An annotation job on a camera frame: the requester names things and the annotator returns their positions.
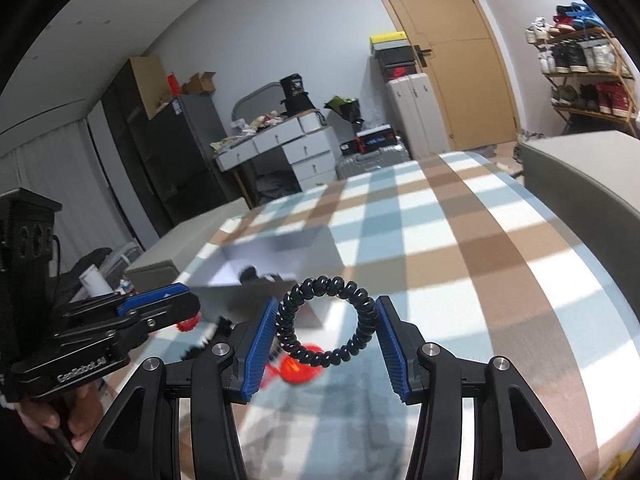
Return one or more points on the white cylindrical container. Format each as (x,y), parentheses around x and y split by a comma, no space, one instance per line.
(94,280)

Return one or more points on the black bag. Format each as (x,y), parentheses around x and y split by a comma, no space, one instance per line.
(296,92)

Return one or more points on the small open cardboard carton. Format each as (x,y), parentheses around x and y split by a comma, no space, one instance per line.
(200,82)

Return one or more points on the white upright suitcase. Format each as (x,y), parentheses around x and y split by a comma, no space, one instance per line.
(412,115)

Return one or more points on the silver suitcase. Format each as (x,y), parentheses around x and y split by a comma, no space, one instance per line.
(370,162)

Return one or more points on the black wardrobe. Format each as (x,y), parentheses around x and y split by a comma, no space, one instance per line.
(120,160)

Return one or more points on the black shoe box red stripe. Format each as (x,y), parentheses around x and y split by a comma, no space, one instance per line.
(376,139)

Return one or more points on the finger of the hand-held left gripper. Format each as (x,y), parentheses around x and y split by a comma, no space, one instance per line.
(170,312)
(152,297)

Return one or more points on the small black box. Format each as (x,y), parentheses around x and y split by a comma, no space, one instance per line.
(348,148)

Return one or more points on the wooden door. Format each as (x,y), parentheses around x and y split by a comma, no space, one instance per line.
(450,70)

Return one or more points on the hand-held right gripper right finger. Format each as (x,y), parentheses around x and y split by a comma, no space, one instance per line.
(397,355)

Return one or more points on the white curtain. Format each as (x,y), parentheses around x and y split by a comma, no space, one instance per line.
(40,170)

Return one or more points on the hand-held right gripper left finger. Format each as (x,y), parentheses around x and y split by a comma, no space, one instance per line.
(257,355)

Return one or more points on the dark grey refrigerator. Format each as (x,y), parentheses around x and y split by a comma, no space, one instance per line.
(190,160)

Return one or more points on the wooden shoe rack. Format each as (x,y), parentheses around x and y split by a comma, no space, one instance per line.
(590,76)

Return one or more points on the black toothed headband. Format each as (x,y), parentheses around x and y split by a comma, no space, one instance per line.
(210,341)

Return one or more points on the grey storage box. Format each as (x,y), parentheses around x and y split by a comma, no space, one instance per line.
(280,255)

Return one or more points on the person's left hand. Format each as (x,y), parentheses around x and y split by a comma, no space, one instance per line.
(42,417)

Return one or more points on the grey clothes heap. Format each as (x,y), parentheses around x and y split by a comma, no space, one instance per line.
(272,187)

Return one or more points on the desk clutter pile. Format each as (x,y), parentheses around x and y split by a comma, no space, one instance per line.
(250,129)

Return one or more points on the yellow lid shoe box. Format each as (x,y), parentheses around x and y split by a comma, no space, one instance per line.
(387,40)

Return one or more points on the dark wrapped bouquet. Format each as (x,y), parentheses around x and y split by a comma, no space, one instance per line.
(344,107)

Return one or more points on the large flat cardboard box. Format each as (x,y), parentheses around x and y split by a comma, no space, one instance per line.
(150,82)

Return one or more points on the white desk with drawers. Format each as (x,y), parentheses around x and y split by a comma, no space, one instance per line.
(300,147)

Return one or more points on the grey metal arched frame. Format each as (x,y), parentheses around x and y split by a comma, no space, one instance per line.
(252,94)

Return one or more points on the shoe rack with shoes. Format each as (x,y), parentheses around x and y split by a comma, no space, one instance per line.
(570,55)

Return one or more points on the clear plastic bag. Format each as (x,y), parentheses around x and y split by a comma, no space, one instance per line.
(374,121)

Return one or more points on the small red hair clip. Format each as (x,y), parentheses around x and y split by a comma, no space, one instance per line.
(189,322)

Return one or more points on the checked blue brown blanket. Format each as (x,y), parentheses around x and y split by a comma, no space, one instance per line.
(450,260)

